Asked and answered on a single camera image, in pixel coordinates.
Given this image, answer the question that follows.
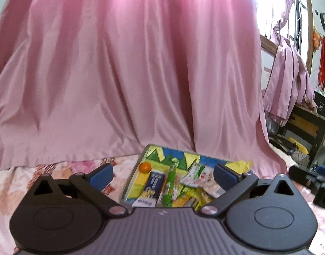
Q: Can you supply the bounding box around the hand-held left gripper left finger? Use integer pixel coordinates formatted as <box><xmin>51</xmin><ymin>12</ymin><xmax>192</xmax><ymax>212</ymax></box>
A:
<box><xmin>32</xmin><ymin>163</ymin><xmax>128</xmax><ymax>216</ymax></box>

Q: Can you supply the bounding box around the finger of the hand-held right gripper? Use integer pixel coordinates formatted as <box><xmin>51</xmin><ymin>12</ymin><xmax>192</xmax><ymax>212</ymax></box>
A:
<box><xmin>288</xmin><ymin>165</ymin><xmax>325</xmax><ymax>188</ymax></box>

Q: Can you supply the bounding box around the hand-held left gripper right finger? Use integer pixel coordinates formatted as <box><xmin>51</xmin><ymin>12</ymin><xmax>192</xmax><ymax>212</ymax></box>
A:
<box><xmin>200</xmin><ymin>163</ymin><xmax>296</xmax><ymax>217</ymax></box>

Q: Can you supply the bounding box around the white green snack pouch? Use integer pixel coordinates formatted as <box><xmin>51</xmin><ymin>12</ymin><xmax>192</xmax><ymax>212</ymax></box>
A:
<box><xmin>180</xmin><ymin>163</ymin><xmax>216</xmax><ymax>190</ymax></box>

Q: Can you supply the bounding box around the yellow snack packet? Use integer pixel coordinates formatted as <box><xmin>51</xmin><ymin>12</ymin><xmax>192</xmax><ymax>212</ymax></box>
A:
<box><xmin>173</xmin><ymin>188</ymin><xmax>204</xmax><ymax>209</ymax></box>

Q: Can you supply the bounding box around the blue white snack packet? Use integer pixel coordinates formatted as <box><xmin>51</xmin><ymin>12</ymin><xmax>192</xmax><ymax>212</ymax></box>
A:
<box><xmin>132</xmin><ymin>170</ymin><xmax>164</xmax><ymax>207</ymax></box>

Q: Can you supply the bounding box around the green stick packet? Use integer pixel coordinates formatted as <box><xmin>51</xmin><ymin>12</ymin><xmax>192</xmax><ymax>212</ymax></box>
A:
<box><xmin>162</xmin><ymin>165</ymin><xmax>177</xmax><ymax>208</ymax></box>

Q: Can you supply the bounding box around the grey box with coloured drawing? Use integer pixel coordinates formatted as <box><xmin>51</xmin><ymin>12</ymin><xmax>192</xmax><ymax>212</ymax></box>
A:
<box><xmin>119</xmin><ymin>144</ymin><xmax>254</xmax><ymax>210</ymax></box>

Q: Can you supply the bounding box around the black fan grille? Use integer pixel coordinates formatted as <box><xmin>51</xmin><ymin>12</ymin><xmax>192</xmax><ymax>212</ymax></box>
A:
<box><xmin>290</xmin><ymin>149</ymin><xmax>311</xmax><ymax>168</ymax></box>

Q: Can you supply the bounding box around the yellow bag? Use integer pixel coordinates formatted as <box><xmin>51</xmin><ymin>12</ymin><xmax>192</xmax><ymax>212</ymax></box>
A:
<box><xmin>287</xmin><ymin>137</ymin><xmax>309</xmax><ymax>154</ymax></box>

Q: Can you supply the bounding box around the dark framed desk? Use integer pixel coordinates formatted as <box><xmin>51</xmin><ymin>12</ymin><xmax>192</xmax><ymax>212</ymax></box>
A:
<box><xmin>278</xmin><ymin>103</ymin><xmax>325</xmax><ymax>162</ymax></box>

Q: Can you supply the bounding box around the floral bed sheet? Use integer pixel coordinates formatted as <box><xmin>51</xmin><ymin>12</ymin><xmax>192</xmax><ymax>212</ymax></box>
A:
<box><xmin>0</xmin><ymin>155</ymin><xmax>325</xmax><ymax>255</ymax></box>

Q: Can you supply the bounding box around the black box with white print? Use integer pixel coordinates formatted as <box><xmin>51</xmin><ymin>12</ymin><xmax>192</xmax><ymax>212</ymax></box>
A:
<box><xmin>314</xmin><ymin>90</ymin><xmax>325</xmax><ymax>117</ymax></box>

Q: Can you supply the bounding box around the tied pink curtain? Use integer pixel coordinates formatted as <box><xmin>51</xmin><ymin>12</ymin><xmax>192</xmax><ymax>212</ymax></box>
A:
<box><xmin>262</xmin><ymin>0</ymin><xmax>318</xmax><ymax>127</ymax></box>

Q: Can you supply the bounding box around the large pink curtain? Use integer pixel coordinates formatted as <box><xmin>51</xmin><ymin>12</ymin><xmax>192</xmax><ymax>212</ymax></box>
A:
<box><xmin>0</xmin><ymin>0</ymin><xmax>288</xmax><ymax>177</ymax></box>

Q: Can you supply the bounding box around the orange hanging decoration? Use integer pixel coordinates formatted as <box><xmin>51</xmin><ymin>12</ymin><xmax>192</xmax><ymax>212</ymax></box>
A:
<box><xmin>312</xmin><ymin>30</ymin><xmax>321</xmax><ymax>53</ymax></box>

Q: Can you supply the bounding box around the window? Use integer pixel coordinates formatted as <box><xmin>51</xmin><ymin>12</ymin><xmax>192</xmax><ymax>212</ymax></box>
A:
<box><xmin>258</xmin><ymin>0</ymin><xmax>313</xmax><ymax>72</ymax></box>

